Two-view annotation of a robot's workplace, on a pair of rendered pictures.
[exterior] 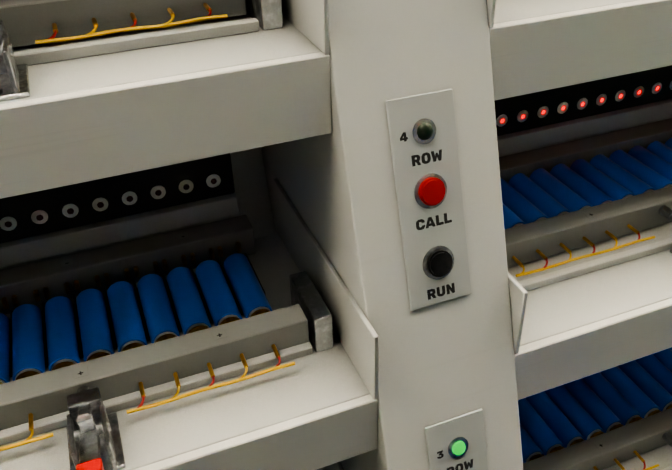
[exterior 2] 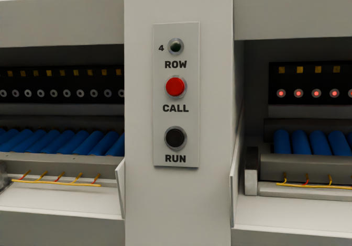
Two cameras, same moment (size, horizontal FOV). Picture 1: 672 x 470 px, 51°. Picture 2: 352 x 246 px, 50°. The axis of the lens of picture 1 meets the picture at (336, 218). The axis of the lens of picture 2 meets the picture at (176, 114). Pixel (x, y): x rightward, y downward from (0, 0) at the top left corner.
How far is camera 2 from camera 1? 27 cm
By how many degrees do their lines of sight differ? 33
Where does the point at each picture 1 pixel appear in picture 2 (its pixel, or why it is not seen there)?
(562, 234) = (329, 167)
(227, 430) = (43, 205)
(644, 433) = not seen: outside the picture
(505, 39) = not seen: outside the picture
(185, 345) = (55, 158)
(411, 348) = (151, 192)
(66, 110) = not seen: outside the picture
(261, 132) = (87, 35)
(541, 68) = (281, 20)
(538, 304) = (281, 207)
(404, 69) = (168, 6)
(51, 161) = not seen: outside the picture
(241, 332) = (84, 160)
